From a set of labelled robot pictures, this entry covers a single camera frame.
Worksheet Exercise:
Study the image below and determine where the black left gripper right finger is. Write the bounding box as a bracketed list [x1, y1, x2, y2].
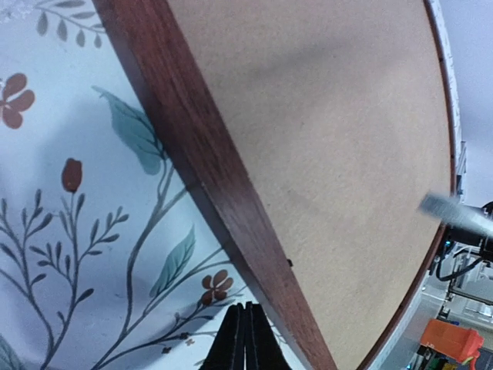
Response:
[245, 301, 291, 370]

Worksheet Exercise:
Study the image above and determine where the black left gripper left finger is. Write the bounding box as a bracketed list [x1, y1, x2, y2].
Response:
[200, 304, 246, 370]

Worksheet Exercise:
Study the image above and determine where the red-brown wooden picture frame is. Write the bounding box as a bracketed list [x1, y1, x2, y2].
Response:
[96, 1, 452, 369]

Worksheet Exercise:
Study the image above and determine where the yellow handled screwdriver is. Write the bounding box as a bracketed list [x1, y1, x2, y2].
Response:
[418, 193, 492, 237]

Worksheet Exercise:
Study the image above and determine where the orange red object background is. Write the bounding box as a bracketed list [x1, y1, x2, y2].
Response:
[420, 319, 485, 363]

